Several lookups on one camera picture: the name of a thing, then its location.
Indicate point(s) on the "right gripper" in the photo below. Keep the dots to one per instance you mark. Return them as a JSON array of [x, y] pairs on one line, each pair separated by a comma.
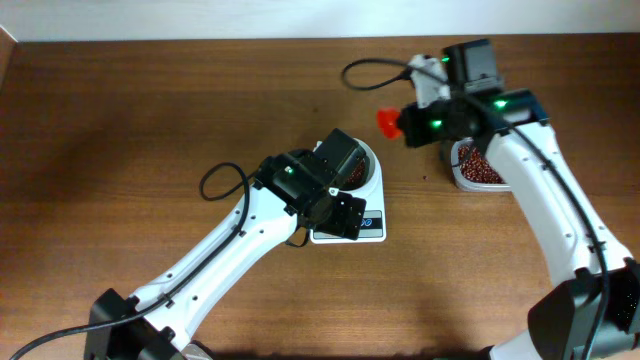
[[406, 123]]

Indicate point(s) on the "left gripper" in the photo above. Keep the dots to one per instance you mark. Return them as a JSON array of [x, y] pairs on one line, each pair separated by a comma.
[[340, 225]]

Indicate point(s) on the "orange measuring scoop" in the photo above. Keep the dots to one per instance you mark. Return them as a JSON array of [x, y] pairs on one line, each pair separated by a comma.
[[387, 122]]

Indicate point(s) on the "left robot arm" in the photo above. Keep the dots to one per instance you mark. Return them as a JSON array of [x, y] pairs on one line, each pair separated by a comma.
[[160, 318]]

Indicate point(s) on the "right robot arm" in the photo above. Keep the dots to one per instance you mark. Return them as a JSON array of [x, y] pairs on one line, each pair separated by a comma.
[[592, 311]]

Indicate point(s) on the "red beans in bowl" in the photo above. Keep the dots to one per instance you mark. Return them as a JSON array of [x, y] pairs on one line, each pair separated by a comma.
[[357, 178]]

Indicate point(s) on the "white round bowl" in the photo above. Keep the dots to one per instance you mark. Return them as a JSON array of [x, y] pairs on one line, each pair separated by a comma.
[[372, 172]]

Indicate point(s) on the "white digital kitchen scale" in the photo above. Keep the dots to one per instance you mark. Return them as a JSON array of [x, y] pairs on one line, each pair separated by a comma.
[[373, 225]]

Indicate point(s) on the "red beans in container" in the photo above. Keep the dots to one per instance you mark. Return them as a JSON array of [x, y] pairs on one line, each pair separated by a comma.
[[475, 168]]

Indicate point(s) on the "clear plastic container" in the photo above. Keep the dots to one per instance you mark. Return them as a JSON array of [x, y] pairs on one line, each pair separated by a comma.
[[464, 184]]

